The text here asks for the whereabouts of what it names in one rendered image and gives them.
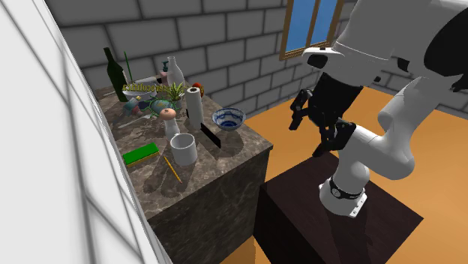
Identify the wooden framed window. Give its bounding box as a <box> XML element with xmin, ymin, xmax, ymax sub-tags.
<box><xmin>279</xmin><ymin>0</ymin><xmax>345</xmax><ymax>62</ymax></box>

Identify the white glass bottle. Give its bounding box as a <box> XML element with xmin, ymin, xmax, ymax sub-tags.
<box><xmin>166</xmin><ymin>55</ymin><xmax>186</xmax><ymax>89</ymax></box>

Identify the yellow pencil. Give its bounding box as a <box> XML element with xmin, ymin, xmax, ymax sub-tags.
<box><xmin>163</xmin><ymin>155</ymin><xmax>183</xmax><ymax>185</ymax></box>

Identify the dark robot stand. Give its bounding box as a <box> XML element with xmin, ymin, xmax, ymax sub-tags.
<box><xmin>253</xmin><ymin>151</ymin><xmax>425</xmax><ymax>264</ymax></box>

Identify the thin green stick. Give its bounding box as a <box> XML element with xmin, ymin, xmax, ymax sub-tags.
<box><xmin>123</xmin><ymin>50</ymin><xmax>132</xmax><ymax>84</ymax></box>

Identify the green and yellow sponge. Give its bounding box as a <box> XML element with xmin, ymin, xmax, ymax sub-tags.
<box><xmin>121</xmin><ymin>142</ymin><xmax>161</xmax><ymax>168</ymax></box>

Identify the green and blue round figure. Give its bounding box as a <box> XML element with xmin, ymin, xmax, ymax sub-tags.
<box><xmin>139</xmin><ymin>97</ymin><xmax>176</xmax><ymax>119</ymax></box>

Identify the white shaker with orange top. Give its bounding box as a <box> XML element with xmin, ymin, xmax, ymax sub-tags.
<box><xmin>159</xmin><ymin>108</ymin><xmax>182</xmax><ymax>141</ymax></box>

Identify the blue and white bowl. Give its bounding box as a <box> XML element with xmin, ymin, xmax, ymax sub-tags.
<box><xmin>211</xmin><ymin>106</ymin><xmax>247</xmax><ymax>132</ymax></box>

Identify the black knife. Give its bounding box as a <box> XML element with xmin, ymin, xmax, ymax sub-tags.
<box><xmin>199</xmin><ymin>122</ymin><xmax>223</xmax><ymax>150</ymax></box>

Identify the dark green wine bottle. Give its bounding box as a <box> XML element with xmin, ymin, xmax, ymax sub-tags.
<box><xmin>103</xmin><ymin>46</ymin><xmax>130</xmax><ymax>103</ymax></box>

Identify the small green potted plant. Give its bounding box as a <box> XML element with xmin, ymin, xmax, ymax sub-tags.
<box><xmin>165</xmin><ymin>82</ymin><xmax>187</xmax><ymax>110</ymax></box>

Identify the white paper towel roll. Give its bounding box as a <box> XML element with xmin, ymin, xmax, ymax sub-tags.
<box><xmin>184</xmin><ymin>85</ymin><xmax>205</xmax><ymax>131</ymax></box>

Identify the white mug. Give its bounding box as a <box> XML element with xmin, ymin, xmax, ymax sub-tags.
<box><xmin>169</xmin><ymin>133</ymin><xmax>199</xmax><ymax>167</ymax></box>

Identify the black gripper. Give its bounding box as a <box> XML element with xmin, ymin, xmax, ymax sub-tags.
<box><xmin>288</xmin><ymin>72</ymin><xmax>365</xmax><ymax>158</ymax></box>

